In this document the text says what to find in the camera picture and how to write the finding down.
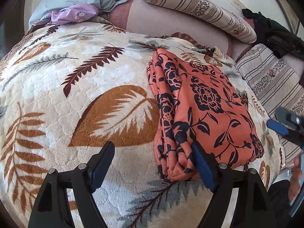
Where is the person's hand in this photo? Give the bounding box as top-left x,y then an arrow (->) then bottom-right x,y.
288,157 -> 302,202

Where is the cream leaf pattern blanket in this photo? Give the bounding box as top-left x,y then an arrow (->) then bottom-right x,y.
1,22 -> 285,227

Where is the brown striped bolster pillow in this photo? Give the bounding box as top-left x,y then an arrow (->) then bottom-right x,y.
144,0 -> 257,44

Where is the pink bed sheet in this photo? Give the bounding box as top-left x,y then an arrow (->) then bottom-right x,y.
108,0 -> 304,82

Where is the orange black floral cloth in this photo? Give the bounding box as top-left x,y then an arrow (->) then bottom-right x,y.
147,49 -> 264,182

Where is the striped flat pillow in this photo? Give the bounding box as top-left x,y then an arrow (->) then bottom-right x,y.
235,44 -> 303,167

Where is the purple floral garment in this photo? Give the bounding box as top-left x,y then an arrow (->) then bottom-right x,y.
33,4 -> 99,26

